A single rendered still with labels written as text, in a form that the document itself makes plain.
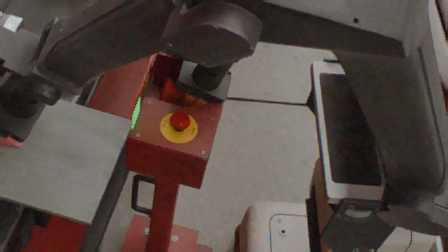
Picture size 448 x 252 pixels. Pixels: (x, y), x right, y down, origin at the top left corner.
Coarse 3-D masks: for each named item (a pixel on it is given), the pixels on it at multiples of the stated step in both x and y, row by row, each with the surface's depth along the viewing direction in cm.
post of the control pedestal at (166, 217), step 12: (156, 180) 145; (156, 192) 150; (168, 192) 148; (156, 204) 154; (168, 204) 153; (156, 216) 159; (168, 216) 158; (156, 228) 164; (168, 228) 163; (156, 240) 170; (168, 240) 170
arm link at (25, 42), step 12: (0, 36) 73; (12, 36) 73; (24, 36) 74; (36, 36) 74; (0, 48) 73; (12, 48) 73; (24, 48) 74; (0, 60) 74; (12, 60) 73; (24, 60) 74; (0, 72) 75; (36, 84) 70; (36, 96) 71; (48, 96) 70; (60, 96) 71
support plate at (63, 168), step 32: (64, 128) 94; (96, 128) 95; (128, 128) 95; (0, 160) 90; (32, 160) 90; (64, 160) 91; (96, 160) 92; (0, 192) 87; (32, 192) 88; (64, 192) 88; (96, 192) 89
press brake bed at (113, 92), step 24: (120, 72) 143; (144, 72) 175; (96, 96) 128; (120, 96) 151; (120, 168) 202; (120, 192) 201; (96, 216) 191; (24, 240) 105; (48, 240) 122; (72, 240) 145; (96, 240) 187
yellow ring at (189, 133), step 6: (168, 114) 125; (162, 120) 124; (168, 120) 124; (192, 120) 125; (162, 126) 123; (168, 126) 123; (192, 126) 124; (162, 132) 122; (168, 132) 122; (174, 132) 123; (180, 132) 123; (186, 132) 123; (192, 132) 123; (168, 138) 122; (174, 138) 122; (180, 138) 122; (186, 138) 122; (192, 138) 122
